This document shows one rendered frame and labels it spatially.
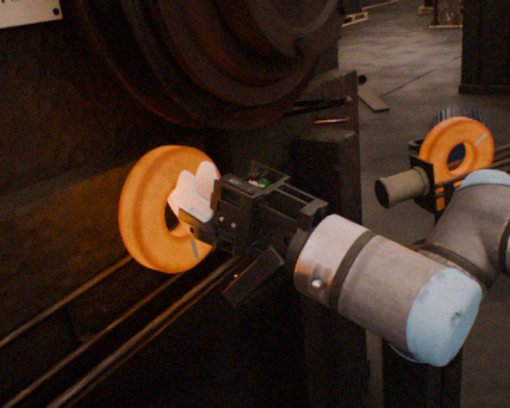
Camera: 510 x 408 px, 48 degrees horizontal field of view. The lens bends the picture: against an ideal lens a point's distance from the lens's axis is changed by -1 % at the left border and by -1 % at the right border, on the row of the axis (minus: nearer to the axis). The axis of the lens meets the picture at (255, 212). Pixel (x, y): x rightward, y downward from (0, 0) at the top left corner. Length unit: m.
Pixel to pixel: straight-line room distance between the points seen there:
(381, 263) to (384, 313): 0.05
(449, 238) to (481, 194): 0.06
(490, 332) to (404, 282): 1.40
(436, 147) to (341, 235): 0.62
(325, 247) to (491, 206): 0.21
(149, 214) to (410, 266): 0.30
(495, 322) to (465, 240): 1.32
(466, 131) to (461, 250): 0.55
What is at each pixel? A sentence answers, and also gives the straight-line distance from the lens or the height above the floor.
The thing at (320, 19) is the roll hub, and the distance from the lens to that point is 0.81.
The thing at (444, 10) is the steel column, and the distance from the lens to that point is 9.74.
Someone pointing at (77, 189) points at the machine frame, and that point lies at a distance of 0.74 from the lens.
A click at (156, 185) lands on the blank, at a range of 0.68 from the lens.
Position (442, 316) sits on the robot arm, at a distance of 0.54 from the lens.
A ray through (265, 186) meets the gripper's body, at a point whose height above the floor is 0.87.
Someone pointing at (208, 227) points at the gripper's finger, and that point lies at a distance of 0.65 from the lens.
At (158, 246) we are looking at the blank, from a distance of 0.70.
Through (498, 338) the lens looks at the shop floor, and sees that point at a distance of 1.92.
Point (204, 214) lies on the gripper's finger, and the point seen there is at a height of 0.84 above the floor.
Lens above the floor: 1.09
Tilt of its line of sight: 23 degrees down
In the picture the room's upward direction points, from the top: 6 degrees counter-clockwise
